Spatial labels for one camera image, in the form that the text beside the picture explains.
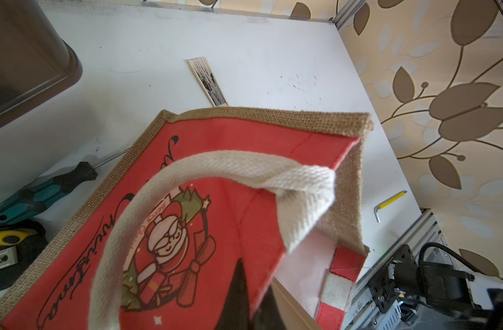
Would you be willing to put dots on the teal handled screwdriver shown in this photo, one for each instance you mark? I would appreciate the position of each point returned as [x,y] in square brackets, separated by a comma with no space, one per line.
[32,201]

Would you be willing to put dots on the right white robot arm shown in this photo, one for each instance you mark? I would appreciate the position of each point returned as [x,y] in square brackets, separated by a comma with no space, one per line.
[438,289]

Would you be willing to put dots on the folding fan black print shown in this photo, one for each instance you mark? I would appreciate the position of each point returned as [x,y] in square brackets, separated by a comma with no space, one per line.
[206,79]

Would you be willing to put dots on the yellow hex key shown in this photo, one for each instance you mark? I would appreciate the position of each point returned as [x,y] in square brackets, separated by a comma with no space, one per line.
[387,202]

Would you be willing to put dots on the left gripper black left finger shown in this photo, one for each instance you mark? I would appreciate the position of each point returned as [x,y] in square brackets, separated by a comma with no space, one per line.
[236,310]

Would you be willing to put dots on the yellow black tape measure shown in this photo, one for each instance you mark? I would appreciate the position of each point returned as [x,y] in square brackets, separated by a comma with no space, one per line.
[20,245]

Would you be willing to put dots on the brown toolbox with white handle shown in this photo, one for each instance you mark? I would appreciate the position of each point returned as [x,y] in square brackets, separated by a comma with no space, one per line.
[35,63]

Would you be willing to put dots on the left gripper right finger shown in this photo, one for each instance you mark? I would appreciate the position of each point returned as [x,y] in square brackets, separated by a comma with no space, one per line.
[267,316]

